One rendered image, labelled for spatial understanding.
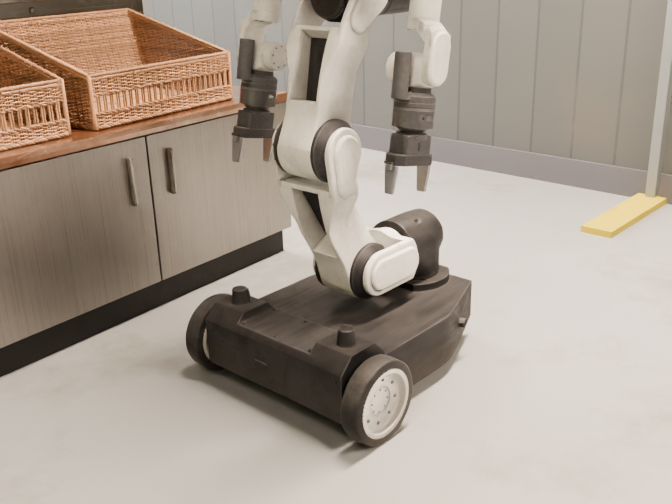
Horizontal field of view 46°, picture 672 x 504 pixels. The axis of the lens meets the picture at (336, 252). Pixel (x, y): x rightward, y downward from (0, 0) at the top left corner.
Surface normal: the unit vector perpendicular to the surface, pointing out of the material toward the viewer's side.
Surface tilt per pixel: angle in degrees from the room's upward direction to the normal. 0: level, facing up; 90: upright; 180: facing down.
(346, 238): 90
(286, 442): 0
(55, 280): 90
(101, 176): 90
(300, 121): 66
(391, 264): 90
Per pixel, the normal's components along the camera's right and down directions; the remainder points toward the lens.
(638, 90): -0.67, 0.29
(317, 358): -0.49, -0.45
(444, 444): -0.03, -0.93
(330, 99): 0.74, 0.22
